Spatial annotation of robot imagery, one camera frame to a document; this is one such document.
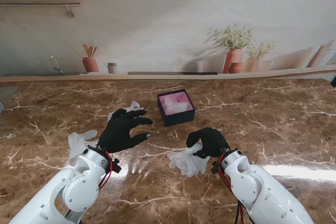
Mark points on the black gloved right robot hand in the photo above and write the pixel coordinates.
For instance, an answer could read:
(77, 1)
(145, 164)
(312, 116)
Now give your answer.
(214, 142)

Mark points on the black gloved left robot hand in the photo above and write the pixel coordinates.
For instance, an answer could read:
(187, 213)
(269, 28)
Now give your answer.
(118, 132)

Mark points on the black box with pink inside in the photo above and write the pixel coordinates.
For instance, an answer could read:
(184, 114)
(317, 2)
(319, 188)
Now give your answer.
(178, 119)

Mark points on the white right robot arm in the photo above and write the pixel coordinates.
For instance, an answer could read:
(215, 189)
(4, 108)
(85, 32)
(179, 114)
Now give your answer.
(262, 192)

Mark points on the printed kitchen scene backdrop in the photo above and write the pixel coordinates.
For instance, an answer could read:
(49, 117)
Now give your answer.
(168, 24)

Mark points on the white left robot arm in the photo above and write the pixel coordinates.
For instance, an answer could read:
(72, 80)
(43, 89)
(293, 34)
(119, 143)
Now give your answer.
(60, 192)

